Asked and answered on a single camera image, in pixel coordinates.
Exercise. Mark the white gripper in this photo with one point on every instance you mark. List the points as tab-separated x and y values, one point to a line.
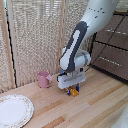
71	79

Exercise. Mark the orange toast slice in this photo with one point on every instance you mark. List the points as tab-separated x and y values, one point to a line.
74	92

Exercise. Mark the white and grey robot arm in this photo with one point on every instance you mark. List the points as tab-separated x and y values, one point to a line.
87	25

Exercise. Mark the pink mug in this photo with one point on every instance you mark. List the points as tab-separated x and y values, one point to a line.
43	80

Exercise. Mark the dark wooden drawer cabinet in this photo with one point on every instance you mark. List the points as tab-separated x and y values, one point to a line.
113	50

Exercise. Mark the white plate with patterned rim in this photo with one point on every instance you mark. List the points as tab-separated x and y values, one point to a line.
13	110

